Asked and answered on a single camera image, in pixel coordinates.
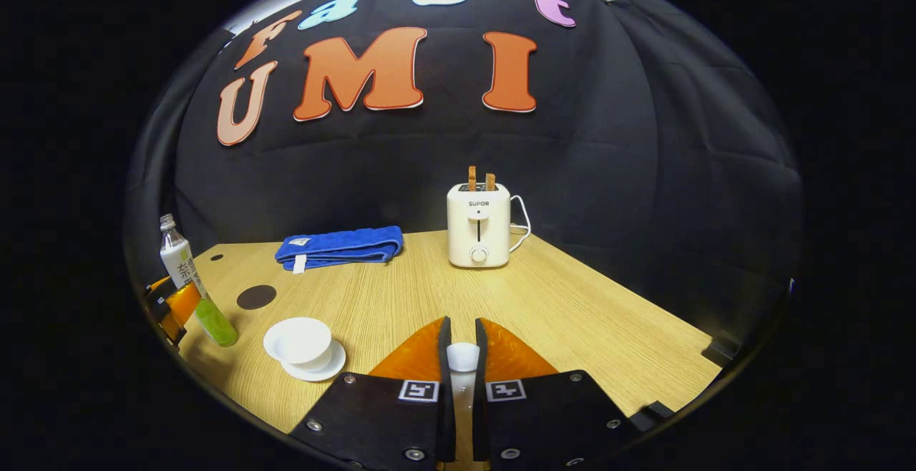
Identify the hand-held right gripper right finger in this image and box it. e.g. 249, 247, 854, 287
472, 317, 638, 470

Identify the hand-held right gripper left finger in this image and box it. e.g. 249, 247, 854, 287
290, 316, 457, 470

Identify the clear water bottle green label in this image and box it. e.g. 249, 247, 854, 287
159, 214, 239, 348

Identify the white teacup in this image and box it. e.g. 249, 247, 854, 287
263, 317, 333, 374

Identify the white saucer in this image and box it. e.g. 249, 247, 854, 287
279, 340, 347, 382

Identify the white toaster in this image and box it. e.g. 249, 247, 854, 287
447, 183, 512, 268

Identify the blue folded towel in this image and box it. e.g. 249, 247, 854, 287
275, 225, 404, 273

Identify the black block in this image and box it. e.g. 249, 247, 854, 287
703, 334, 743, 368
630, 401, 676, 432

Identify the black backdrop cloth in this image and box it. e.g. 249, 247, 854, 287
125, 0, 802, 357

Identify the white toaster cable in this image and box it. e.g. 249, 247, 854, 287
508, 195, 532, 253

